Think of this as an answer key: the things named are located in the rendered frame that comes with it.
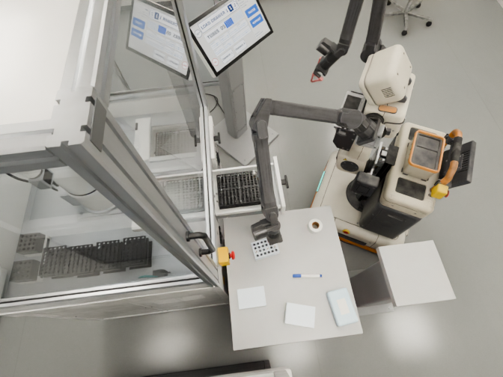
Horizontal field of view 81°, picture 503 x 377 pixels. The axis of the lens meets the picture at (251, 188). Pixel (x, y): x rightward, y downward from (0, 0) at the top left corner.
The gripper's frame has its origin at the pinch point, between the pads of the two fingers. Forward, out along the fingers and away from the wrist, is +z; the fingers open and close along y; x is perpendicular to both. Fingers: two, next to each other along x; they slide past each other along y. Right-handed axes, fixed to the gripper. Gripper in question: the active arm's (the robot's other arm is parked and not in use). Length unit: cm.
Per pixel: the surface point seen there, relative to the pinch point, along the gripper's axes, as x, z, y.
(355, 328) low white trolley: 24, 6, 48
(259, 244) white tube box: -7.0, 1.6, 0.8
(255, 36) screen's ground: 27, -20, -121
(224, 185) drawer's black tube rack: -15.8, -8.9, -30.6
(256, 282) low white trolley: -13.3, 5.6, 16.9
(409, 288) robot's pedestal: 55, 5, 40
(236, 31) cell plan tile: 15, -27, -120
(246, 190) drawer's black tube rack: -5.9, -8.9, -24.9
